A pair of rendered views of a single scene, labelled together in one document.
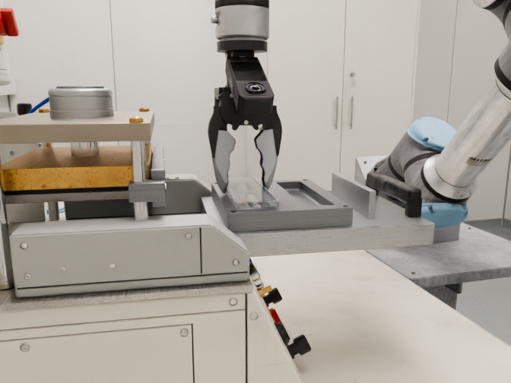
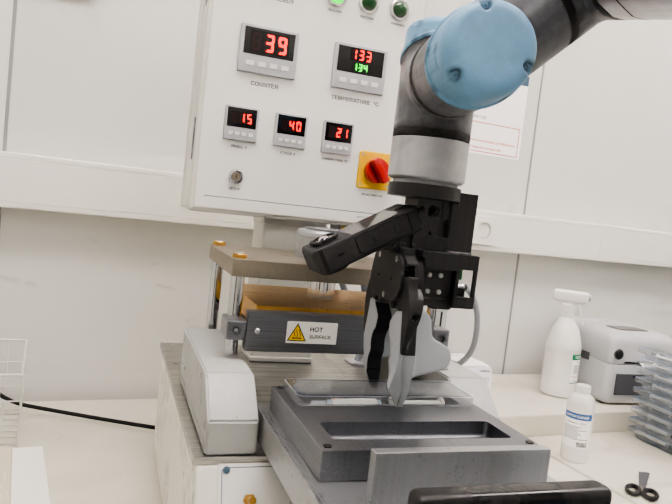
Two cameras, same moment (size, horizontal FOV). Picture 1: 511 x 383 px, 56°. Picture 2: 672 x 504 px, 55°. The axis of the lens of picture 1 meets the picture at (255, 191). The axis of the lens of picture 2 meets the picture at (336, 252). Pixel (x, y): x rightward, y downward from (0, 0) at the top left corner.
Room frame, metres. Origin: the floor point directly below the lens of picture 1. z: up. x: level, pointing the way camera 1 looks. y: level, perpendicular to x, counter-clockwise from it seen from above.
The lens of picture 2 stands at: (0.53, -0.60, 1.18)
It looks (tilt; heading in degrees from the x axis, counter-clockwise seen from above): 4 degrees down; 81
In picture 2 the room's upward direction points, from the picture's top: 6 degrees clockwise
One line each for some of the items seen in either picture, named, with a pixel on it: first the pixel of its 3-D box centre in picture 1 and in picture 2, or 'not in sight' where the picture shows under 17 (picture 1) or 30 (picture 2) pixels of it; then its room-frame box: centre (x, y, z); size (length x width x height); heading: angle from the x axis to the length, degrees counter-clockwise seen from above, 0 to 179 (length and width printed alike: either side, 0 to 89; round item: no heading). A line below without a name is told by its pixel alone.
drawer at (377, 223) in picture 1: (305, 207); (416, 459); (0.69, -0.07, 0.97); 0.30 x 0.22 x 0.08; 101
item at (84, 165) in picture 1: (87, 148); (327, 292); (0.64, 0.23, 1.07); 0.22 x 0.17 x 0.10; 11
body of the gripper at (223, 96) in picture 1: (241, 86); (423, 247); (0.71, 0.02, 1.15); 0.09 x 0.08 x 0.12; 11
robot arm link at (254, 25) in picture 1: (239, 26); (426, 164); (0.70, 0.02, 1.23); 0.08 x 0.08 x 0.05
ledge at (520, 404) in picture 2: not in sight; (503, 402); (1.16, 0.79, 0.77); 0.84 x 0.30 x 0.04; 16
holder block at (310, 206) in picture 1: (274, 201); (395, 426); (0.69, -0.03, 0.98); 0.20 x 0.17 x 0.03; 11
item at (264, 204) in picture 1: (245, 194); (378, 398); (0.68, 0.01, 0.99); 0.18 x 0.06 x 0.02; 11
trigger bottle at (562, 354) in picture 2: not in sight; (565, 342); (1.31, 0.81, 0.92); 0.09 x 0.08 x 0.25; 150
